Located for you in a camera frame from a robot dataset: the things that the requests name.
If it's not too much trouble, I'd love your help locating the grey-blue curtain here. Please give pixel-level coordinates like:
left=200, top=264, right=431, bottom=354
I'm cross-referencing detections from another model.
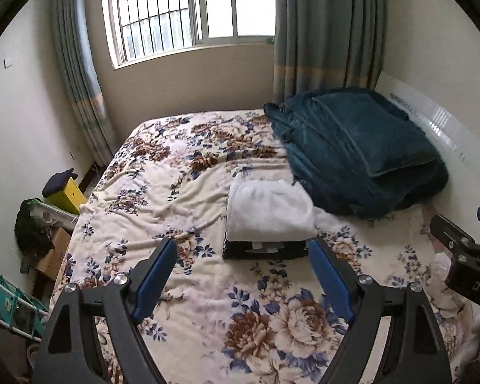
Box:
left=50, top=0, right=115, bottom=169
left=272, top=0, right=387, bottom=105

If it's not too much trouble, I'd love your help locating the white plastic device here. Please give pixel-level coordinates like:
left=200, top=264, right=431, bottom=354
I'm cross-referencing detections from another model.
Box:
left=32, top=200, right=78, bottom=227

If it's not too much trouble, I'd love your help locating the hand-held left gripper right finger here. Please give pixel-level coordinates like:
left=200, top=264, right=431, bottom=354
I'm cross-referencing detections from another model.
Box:
left=308, top=238, right=453, bottom=384

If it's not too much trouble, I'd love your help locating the white bed headboard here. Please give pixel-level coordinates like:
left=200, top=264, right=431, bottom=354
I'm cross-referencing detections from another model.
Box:
left=374, top=70, right=480, bottom=225

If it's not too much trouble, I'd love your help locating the black folded garment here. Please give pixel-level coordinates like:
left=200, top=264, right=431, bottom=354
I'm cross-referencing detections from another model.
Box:
left=222, top=230, right=308, bottom=260

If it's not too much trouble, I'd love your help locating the cardboard box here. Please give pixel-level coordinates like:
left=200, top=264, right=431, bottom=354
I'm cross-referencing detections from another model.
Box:
left=33, top=227, right=72, bottom=281

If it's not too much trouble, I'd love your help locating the floral cream bed blanket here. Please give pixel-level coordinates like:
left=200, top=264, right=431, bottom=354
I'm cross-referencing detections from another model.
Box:
left=54, top=108, right=480, bottom=384

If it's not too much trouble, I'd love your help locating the white and teal rack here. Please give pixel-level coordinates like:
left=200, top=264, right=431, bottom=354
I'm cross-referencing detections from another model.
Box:
left=0, top=260, right=49, bottom=339

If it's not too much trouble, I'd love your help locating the teal plush blanket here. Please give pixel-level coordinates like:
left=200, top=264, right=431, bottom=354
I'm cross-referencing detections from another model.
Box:
left=263, top=87, right=449, bottom=220

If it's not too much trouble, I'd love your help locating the black bag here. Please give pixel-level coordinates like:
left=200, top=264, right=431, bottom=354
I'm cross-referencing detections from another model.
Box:
left=15, top=199, right=56, bottom=259

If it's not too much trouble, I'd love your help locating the yellow box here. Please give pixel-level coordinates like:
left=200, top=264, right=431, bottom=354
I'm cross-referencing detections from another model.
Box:
left=50, top=177, right=86, bottom=214

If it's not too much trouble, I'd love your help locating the barred window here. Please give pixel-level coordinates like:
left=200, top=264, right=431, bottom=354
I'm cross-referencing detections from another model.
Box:
left=101, top=0, right=276, bottom=68

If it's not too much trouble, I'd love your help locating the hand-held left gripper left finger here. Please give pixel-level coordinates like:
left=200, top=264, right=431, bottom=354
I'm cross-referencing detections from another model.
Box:
left=31, top=237, right=179, bottom=384

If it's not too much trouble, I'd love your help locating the white fleece garment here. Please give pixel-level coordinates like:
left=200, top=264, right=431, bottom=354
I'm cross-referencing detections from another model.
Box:
left=226, top=177, right=318, bottom=244

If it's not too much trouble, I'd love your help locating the dark cap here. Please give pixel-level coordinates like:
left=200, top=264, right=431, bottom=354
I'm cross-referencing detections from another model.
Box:
left=42, top=169, right=78, bottom=198

